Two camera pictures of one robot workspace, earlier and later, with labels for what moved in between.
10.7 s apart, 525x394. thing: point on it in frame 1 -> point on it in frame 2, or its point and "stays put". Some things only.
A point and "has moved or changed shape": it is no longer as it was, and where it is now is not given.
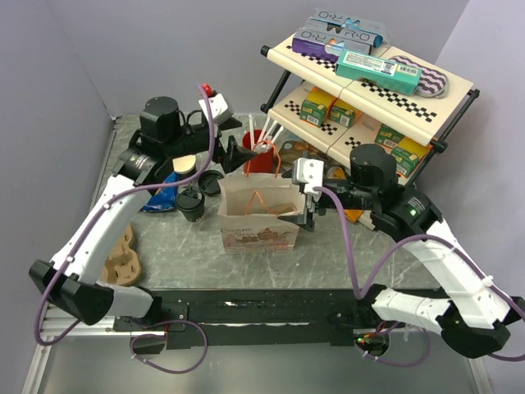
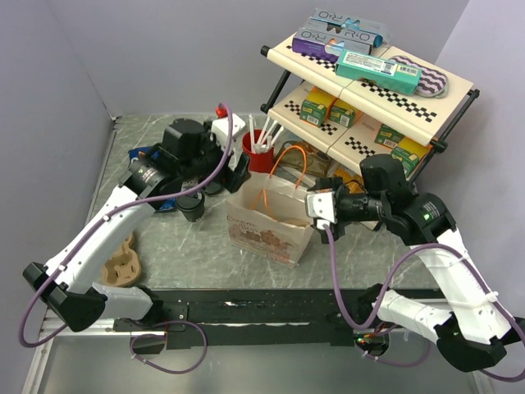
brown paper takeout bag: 250,207 has moved or changed shape
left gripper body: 217,135 -> 225,176
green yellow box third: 389,136 stays put
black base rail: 245,318 stays put
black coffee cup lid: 207,182 stays put
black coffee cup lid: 189,199 stays put
